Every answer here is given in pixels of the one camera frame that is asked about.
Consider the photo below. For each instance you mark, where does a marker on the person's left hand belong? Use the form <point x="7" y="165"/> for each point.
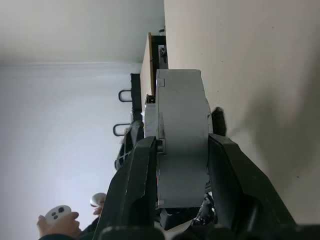
<point x="98" y="210"/>

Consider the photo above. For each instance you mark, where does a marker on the person's right hand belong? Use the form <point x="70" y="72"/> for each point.
<point x="60" y="227"/>

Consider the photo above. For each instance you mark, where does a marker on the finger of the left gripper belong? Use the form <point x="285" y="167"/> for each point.
<point x="130" y="145"/>
<point x="218" y="121"/>

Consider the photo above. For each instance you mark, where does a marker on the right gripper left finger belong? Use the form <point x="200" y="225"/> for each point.
<point x="132" y="187"/>

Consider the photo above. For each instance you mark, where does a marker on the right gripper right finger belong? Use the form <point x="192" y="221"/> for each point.
<point x="240" y="190"/>

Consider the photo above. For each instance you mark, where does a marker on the white handheld controller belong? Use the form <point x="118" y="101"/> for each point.
<point x="97" y="198"/>
<point x="58" y="213"/>

